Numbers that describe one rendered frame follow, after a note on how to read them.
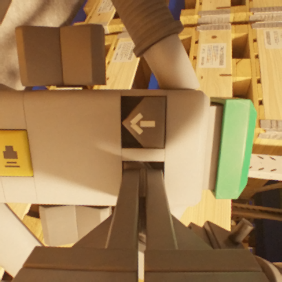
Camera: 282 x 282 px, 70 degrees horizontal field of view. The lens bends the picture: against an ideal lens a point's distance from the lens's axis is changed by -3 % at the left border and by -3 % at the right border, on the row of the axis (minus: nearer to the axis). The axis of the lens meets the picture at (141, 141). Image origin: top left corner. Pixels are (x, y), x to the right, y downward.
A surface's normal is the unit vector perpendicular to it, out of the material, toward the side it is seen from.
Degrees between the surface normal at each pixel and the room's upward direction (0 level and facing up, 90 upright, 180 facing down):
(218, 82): 90
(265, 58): 90
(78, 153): 74
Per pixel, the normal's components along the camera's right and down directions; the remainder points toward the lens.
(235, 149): -0.02, 0.25
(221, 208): -0.22, -0.47
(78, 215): -0.31, 0.25
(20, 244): 0.33, 0.00
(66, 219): 0.27, 0.25
